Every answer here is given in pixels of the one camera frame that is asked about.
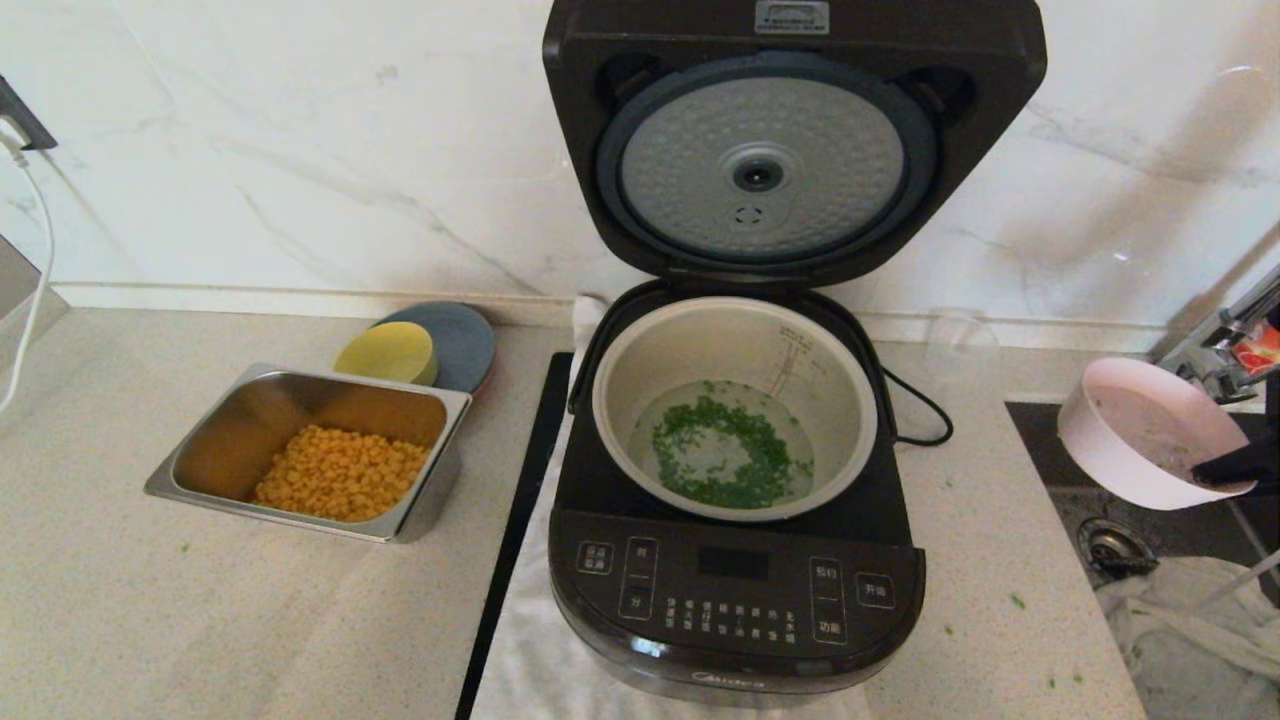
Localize white round bowl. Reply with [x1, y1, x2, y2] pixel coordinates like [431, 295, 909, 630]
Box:
[1057, 357, 1259, 511]

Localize black rice cooker lid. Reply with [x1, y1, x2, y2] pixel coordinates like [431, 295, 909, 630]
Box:
[543, 0, 1048, 291]

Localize chopped green onions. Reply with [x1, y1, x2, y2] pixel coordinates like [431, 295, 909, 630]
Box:
[650, 385, 813, 509]

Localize black rice cooker body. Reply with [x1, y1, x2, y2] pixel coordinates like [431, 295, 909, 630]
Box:
[548, 280, 928, 707]

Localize grey inner pot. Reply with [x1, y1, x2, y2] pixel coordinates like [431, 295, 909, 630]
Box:
[592, 296, 879, 523]

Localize yellow bowl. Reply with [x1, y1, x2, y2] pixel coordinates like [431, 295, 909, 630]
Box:
[333, 321, 439, 388]

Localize chrome faucet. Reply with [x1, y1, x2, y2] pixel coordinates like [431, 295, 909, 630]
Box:
[1150, 268, 1280, 406]

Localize orange dish soap bottle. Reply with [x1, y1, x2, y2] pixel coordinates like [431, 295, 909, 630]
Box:
[1235, 320, 1280, 377]

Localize metal sink drain strainer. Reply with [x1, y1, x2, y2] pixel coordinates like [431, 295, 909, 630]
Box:
[1078, 517, 1159, 581]

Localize crumpled white cloth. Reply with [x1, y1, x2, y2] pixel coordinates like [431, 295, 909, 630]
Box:
[1095, 552, 1280, 720]

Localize stainless steel sink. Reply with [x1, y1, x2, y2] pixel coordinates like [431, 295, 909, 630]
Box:
[1003, 400, 1280, 720]

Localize long black strip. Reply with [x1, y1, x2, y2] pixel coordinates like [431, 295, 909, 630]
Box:
[455, 350, 574, 720]

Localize white towel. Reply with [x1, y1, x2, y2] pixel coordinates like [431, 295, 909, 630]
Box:
[470, 295, 871, 720]

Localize grey-blue plate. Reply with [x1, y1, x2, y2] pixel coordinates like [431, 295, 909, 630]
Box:
[372, 302, 496, 396]

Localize yellow corn kernels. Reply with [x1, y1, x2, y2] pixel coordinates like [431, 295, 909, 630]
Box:
[253, 424, 433, 522]

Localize stainless steel tray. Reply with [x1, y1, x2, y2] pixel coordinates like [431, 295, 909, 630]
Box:
[145, 362, 473, 544]

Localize black power cord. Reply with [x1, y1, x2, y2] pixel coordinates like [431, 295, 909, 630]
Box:
[880, 368, 954, 448]

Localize white charger cable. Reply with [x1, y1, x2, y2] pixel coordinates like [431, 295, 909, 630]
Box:
[0, 120, 57, 416]

